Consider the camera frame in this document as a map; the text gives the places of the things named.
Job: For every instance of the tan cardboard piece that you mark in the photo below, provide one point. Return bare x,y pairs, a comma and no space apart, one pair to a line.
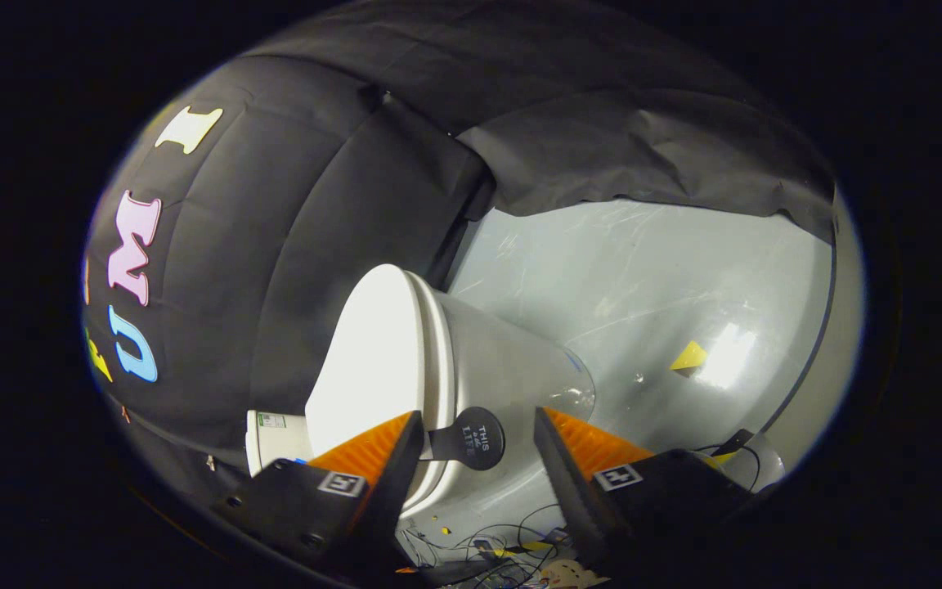
569,573

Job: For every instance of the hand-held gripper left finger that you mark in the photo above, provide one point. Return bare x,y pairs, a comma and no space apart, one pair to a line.
393,474

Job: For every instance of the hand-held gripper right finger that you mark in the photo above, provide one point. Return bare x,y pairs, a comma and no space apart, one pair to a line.
569,483

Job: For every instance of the black backdrop cloth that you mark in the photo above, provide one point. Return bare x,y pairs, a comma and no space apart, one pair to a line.
275,245

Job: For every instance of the yellow floor tape piece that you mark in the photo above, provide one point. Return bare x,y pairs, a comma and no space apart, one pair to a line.
690,357

